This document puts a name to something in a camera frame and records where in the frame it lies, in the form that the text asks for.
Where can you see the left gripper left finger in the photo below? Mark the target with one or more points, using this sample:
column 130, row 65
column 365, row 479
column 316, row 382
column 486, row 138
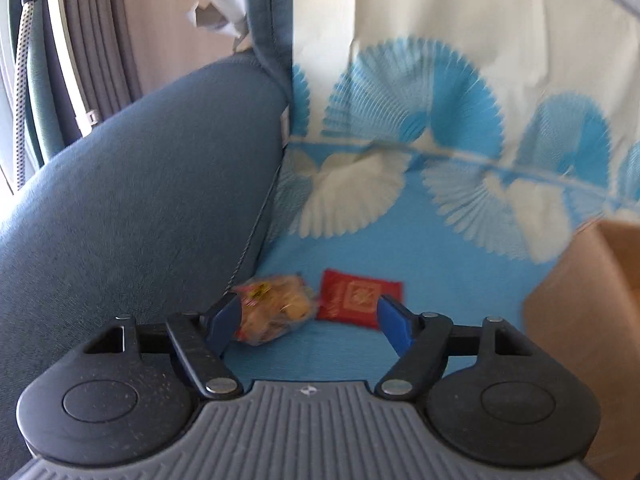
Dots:
column 199, row 341

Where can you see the blue fan-pattern sofa cover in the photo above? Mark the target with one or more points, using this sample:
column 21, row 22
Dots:
column 452, row 146

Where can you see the bag of small cookies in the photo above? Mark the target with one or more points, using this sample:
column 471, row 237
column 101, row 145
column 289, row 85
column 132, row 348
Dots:
column 273, row 307

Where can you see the small red snack packet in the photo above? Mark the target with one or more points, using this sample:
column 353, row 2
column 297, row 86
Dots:
column 352, row 299

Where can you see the brown cardboard box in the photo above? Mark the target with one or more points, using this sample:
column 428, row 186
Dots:
column 585, row 314

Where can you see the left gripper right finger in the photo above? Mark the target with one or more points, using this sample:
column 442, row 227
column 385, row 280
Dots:
column 420, row 341

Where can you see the grey curtain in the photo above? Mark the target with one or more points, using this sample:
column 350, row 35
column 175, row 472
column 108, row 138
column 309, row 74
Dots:
column 66, row 66

